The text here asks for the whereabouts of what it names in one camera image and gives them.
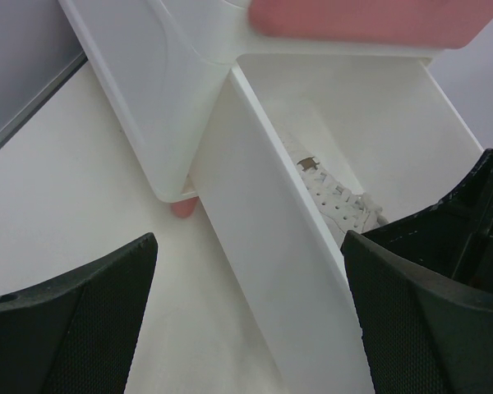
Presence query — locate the white sneaker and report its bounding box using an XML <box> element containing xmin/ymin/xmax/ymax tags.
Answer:
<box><xmin>279</xmin><ymin>133</ymin><xmax>388</xmax><ymax>245</ymax></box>

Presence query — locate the light pink drawer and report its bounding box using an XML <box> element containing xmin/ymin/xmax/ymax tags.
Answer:
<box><xmin>190</xmin><ymin>54</ymin><xmax>482</xmax><ymax>393</ymax></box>

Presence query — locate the white plastic cabinet body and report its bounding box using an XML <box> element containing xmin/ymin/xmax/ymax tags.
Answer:
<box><xmin>60</xmin><ymin>0</ymin><xmax>438</xmax><ymax>203</ymax></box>

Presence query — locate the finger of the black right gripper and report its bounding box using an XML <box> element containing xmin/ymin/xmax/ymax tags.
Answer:
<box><xmin>364</xmin><ymin>149</ymin><xmax>493</xmax><ymax>294</ymax></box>

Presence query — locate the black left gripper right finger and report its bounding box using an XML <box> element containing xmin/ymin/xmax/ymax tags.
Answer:
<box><xmin>342</xmin><ymin>231</ymin><xmax>493</xmax><ymax>393</ymax></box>

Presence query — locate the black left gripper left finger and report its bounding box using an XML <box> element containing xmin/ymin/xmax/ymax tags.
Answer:
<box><xmin>0</xmin><ymin>233</ymin><xmax>158</xmax><ymax>393</ymax></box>

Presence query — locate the dark pink upper drawer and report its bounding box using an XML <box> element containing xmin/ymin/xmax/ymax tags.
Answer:
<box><xmin>248</xmin><ymin>0</ymin><xmax>493</xmax><ymax>49</ymax></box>

